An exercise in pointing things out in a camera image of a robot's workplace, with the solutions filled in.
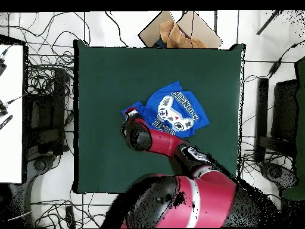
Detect black rod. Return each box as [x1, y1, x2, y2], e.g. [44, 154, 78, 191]
[256, 10, 283, 36]

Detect blue printed T-shirt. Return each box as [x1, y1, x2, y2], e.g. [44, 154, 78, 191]
[121, 81, 210, 139]

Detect tan cloth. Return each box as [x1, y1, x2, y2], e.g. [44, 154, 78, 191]
[159, 20, 210, 49]

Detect black power strip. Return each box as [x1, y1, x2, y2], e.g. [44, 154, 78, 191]
[65, 205, 76, 229]

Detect black cable tangle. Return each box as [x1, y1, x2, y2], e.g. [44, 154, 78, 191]
[24, 11, 75, 98]
[239, 133, 283, 206]
[30, 199, 113, 229]

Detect black ribbed strip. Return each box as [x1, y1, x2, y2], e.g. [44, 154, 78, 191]
[0, 114, 14, 131]

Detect black device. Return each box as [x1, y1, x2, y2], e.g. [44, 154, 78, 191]
[0, 99, 10, 117]
[0, 57, 8, 78]

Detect dark blue cloth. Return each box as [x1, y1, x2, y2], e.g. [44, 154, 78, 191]
[152, 38, 168, 48]

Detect dark green table cloth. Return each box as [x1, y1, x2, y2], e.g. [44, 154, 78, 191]
[281, 56, 305, 202]
[72, 39, 246, 195]

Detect brown cardboard box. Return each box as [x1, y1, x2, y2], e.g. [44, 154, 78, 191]
[138, 10, 223, 49]

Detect black power adapter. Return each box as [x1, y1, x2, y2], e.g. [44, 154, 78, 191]
[268, 59, 282, 78]

